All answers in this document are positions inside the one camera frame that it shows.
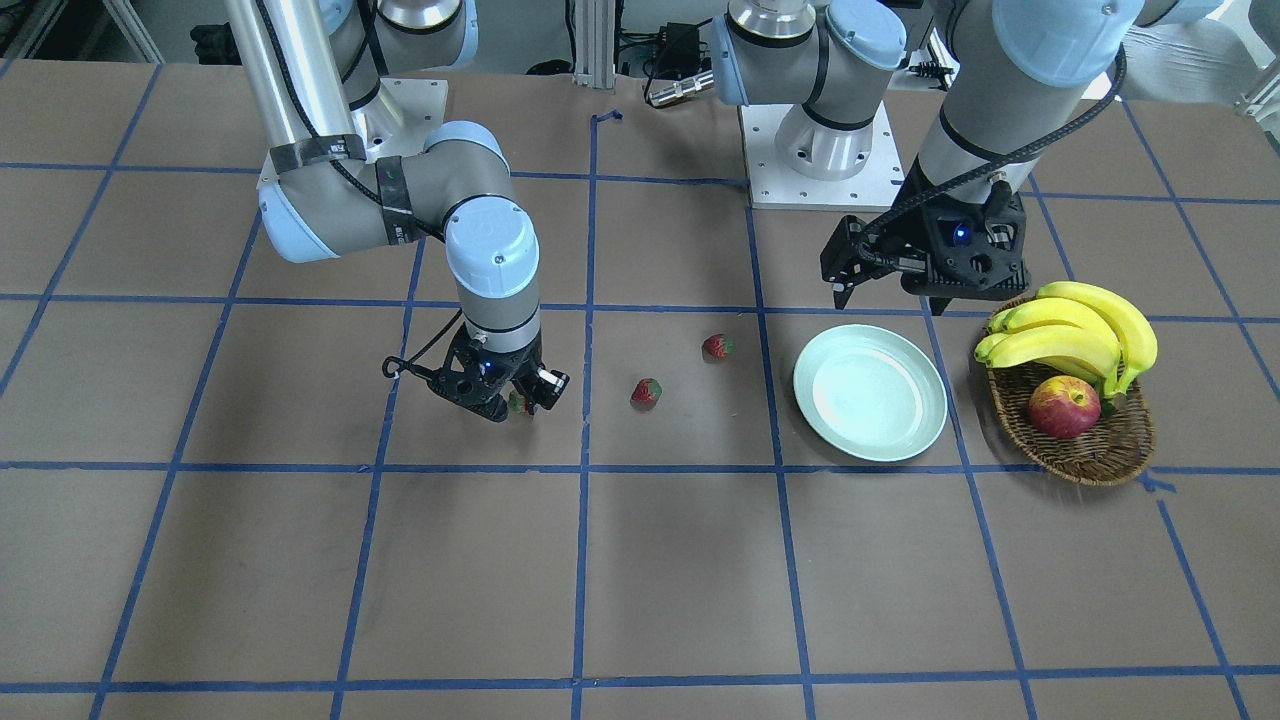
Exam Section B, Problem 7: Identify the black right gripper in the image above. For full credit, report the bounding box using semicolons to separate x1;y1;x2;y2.
431;331;571;423

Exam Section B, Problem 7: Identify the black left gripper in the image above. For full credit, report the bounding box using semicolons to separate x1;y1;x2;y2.
820;186;1030;316

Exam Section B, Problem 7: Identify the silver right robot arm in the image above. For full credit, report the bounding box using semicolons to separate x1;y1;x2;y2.
227;1;570;421

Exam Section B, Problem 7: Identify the pale green plate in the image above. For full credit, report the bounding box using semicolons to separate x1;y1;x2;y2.
792;324;948;462

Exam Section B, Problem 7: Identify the yellow banana bunch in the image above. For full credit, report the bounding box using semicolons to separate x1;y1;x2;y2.
973;281;1158;401

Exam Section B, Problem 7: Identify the red apple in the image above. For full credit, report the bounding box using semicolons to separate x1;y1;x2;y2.
1027;375;1101;439

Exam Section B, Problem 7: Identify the wicker fruit basket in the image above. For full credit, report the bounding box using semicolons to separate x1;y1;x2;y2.
984;293;1157;487

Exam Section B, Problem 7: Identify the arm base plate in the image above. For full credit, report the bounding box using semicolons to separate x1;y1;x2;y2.
351;78;449;164
739;105;906;214

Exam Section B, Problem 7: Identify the aluminium frame post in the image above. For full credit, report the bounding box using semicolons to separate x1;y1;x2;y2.
570;0;617;92

